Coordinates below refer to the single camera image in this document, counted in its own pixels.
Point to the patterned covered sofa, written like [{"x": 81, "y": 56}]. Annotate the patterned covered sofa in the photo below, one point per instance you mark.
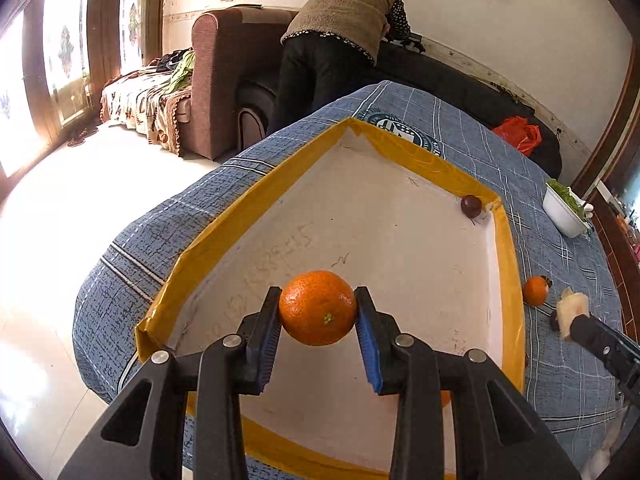
[{"x": 154, "y": 101}]

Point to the red plastic bag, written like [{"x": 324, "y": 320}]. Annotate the red plastic bag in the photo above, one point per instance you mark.
[{"x": 520, "y": 134}]

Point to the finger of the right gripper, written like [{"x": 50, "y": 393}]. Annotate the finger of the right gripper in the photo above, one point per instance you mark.
[{"x": 618, "y": 353}]

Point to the person in brown vest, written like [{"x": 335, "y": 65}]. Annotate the person in brown vest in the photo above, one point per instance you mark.
[{"x": 330, "y": 50}]

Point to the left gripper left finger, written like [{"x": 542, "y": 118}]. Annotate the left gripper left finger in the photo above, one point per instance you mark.
[{"x": 140, "y": 435}]

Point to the dark plum in tray corner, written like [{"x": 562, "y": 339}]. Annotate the dark plum in tray corner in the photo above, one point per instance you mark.
[{"x": 471, "y": 206}]

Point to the blue plaid tablecloth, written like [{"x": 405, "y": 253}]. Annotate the blue plaid tablecloth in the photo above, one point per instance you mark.
[{"x": 571, "y": 391}]

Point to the large orange tangerine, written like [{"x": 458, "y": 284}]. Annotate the large orange tangerine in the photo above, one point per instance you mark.
[{"x": 317, "y": 308}]

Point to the white bowl of greens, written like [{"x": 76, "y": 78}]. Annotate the white bowl of greens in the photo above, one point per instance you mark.
[{"x": 570, "y": 215}]

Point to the peeled white sugarcane piece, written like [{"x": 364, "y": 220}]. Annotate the peeled white sugarcane piece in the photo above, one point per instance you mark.
[{"x": 570, "y": 306}]

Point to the yellow taped white tray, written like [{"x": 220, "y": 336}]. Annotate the yellow taped white tray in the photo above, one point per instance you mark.
[{"x": 379, "y": 212}]

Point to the brown armchair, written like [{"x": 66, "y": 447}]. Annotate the brown armchair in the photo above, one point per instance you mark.
[{"x": 228, "y": 45}]

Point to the tangerine with leaf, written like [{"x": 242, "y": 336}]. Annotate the tangerine with leaf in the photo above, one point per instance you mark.
[{"x": 536, "y": 290}]

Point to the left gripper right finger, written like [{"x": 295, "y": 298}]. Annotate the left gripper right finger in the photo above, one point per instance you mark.
[{"x": 497, "y": 434}]

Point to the black sofa by wall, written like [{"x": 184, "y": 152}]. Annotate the black sofa by wall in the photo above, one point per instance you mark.
[{"x": 490, "y": 106}]

